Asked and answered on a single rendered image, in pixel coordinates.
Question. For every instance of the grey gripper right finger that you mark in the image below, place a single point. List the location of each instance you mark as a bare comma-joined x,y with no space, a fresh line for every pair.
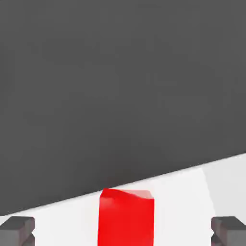
229,231

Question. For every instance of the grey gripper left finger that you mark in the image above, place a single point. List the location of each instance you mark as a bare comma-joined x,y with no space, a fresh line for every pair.
16,231

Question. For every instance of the small red cube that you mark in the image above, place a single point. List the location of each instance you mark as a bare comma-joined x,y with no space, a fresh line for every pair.
125,221

